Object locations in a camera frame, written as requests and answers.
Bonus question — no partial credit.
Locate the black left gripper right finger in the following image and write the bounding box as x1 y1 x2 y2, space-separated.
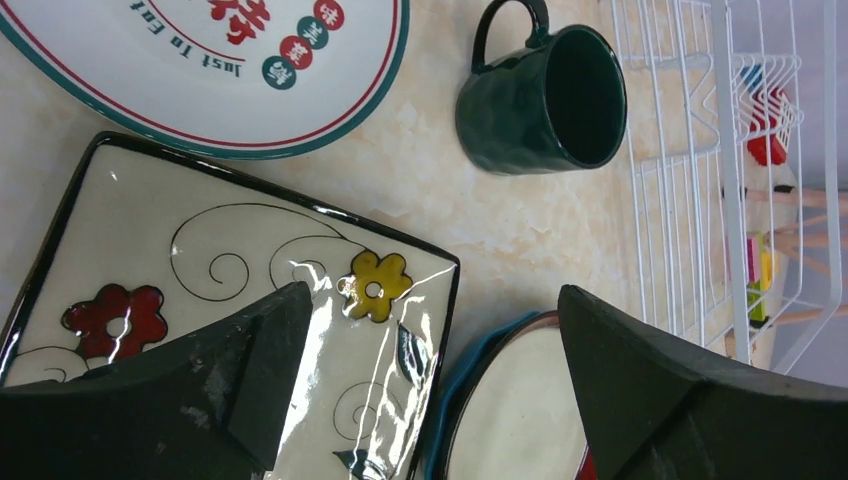
558 285 847 479

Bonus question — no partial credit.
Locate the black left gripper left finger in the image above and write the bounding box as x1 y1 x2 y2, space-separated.
1 282 313 479

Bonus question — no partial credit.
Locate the red-rimmed cream round plate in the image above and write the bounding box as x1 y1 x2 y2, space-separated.
444 311 597 479

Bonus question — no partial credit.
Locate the dark green ceramic mug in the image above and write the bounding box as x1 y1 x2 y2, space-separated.
455 1 628 175

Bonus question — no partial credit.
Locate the square floral ceramic plate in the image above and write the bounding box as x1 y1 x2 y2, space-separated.
1 132 460 479

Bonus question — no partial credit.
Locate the yellow toy block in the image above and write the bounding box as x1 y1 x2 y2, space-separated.
760 250 775 292

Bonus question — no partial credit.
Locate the pink green toy brick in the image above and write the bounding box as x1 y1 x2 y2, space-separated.
746 233 771 329

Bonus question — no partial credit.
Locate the pink tripod stand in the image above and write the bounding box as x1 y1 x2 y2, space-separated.
741 184 847 326

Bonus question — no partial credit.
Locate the red toy calculator block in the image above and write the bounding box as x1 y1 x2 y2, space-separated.
740 64 794 167

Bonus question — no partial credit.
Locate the round white plate red lettering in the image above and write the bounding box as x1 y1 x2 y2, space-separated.
1 1 411 159

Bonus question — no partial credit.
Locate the white wire dish rack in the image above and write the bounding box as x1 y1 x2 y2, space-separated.
603 1 847 374

